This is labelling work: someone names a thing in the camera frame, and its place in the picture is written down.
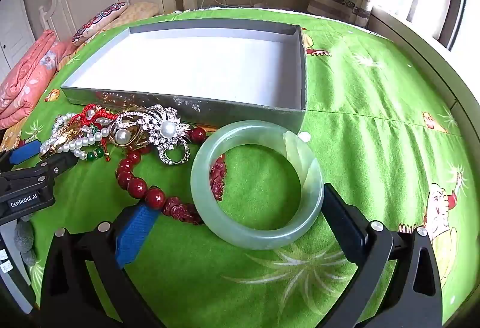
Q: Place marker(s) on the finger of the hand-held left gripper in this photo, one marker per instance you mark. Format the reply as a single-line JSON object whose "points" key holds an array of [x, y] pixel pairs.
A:
{"points": [[60, 165], [26, 151]]}

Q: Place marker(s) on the white window sill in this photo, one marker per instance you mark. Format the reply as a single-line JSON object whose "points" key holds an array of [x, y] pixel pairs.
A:
{"points": [[412, 46]]}

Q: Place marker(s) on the rhinestone pearl brooch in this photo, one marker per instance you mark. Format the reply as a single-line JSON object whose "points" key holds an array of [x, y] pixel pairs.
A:
{"points": [[167, 129]]}

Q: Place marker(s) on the white round disc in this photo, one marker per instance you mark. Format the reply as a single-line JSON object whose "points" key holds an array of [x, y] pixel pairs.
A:
{"points": [[304, 136]]}

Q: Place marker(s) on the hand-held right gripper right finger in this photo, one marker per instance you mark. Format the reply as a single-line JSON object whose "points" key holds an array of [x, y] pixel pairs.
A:
{"points": [[345, 226]]}

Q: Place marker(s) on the pink floral quilt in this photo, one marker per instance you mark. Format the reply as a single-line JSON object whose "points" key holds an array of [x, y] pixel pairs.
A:
{"points": [[26, 80]]}

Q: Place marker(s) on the grey cardboard box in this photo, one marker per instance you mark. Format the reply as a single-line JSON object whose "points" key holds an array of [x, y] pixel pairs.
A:
{"points": [[187, 58]]}

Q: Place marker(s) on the pale green jade bangle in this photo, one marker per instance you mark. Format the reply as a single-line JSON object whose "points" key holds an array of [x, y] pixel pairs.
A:
{"points": [[210, 215]]}

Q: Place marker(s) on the gold pendant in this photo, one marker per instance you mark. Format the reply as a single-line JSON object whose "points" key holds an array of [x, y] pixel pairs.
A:
{"points": [[62, 138]]}

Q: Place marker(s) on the yellow pillow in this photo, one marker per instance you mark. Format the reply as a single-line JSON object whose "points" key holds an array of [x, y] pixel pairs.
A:
{"points": [[140, 11]]}

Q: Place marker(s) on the embroidered pillow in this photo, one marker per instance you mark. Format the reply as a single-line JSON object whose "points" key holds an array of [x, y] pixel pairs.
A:
{"points": [[97, 22]]}

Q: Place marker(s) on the person's left hand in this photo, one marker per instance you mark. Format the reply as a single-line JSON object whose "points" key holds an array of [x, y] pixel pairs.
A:
{"points": [[24, 241]]}

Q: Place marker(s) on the white wardrobe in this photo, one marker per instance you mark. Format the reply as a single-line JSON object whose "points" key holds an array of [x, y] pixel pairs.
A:
{"points": [[13, 31]]}

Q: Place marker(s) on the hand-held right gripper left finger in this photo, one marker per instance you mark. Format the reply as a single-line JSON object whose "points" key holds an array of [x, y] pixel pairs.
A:
{"points": [[137, 234]]}

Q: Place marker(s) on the green printed blanket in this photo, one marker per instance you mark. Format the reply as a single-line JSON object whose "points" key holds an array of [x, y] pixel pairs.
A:
{"points": [[375, 106]]}

